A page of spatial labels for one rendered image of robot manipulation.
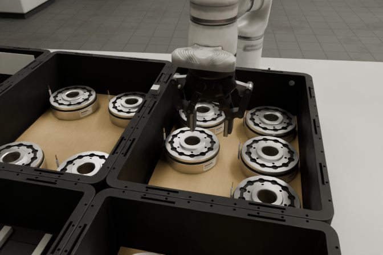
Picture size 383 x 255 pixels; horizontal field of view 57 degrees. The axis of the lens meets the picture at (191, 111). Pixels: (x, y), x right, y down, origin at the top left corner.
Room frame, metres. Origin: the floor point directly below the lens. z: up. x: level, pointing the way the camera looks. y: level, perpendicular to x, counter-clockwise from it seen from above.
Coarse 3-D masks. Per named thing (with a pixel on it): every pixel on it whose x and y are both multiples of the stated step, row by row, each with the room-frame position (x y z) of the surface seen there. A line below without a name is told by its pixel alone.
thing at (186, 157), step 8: (184, 128) 0.56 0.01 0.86; (200, 128) 0.56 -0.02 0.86; (168, 136) 0.54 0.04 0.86; (176, 136) 0.54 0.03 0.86; (208, 136) 0.54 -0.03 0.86; (168, 144) 0.51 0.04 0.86; (176, 144) 0.51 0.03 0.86; (208, 144) 0.51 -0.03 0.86; (216, 144) 0.51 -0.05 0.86; (168, 152) 0.49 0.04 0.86; (176, 152) 0.49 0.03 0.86; (184, 152) 0.49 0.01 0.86; (192, 152) 0.49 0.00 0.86; (200, 152) 0.49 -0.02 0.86; (208, 152) 0.49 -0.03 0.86; (216, 152) 0.49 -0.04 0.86; (184, 160) 0.47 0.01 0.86; (192, 160) 0.47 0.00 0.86; (200, 160) 0.47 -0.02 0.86
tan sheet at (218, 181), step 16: (176, 128) 0.61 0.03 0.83; (240, 128) 0.61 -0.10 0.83; (224, 144) 0.55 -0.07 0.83; (160, 160) 0.51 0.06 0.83; (224, 160) 0.51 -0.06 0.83; (160, 176) 0.46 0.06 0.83; (176, 176) 0.46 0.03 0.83; (192, 176) 0.46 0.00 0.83; (208, 176) 0.46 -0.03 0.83; (224, 176) 0.46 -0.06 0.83; (240, 176) 0.46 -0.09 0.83; (208, 192) 0.42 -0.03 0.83; (224, 192) 0.42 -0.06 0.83
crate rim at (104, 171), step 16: (160, 64) 0.72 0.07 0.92; (16, 80) 0.64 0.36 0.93; (160, 80) 0.64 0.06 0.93; (0, 96) 0.57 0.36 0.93; (128, 128) 0.47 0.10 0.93; (112, 160) 0.39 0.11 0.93; (48, 176) 0.36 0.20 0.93; (64, 176) 0.36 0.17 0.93; (80, 176) 0.36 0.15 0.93; (96, 176) 0.36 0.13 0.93; (96, 192) 0.34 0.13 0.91
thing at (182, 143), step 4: (184, 136) 0.53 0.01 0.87; (188, 136) 0.53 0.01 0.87; (192, 136) 0.53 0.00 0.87; (196, 136) 0.53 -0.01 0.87; (200, 136) 0.53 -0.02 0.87; (180, 140) 0.52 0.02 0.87; (184, 140) 0.52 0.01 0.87; (200, 140) 0.52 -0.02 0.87; (204, 140) 0.52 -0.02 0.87; (180, 144) 0.51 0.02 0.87; (184, 144) 0.51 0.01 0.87; (200, 144) 0.51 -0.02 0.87; (204, 144) 0.51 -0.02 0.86; (184, 148) 0.50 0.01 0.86; (188, 148) 0.50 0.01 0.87; (192, 148) 0.50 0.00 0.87; (196, 148) 0.50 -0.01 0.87; (200, 148) 0.50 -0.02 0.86
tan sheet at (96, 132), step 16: (112, 96) 0.74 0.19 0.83; (48, 112) 0.67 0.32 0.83; (96, 112) 0.67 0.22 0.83; (32, 128) 0.61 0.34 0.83; (48, 128) 0.61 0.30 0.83; (64, 128) 0.61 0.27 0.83; (80, 128) 0.61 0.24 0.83; (96, 128) 0.61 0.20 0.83; (112, 128) 0.61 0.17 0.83; (48, 144) 0.55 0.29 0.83; (64, 144) 0.55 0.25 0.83; (80, 144) 0.55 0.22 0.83; (96, 144) 0.55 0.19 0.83; (112, 144) 0.55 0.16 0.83; (48, 160) 0.51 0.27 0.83; (64, 160) 0.51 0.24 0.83
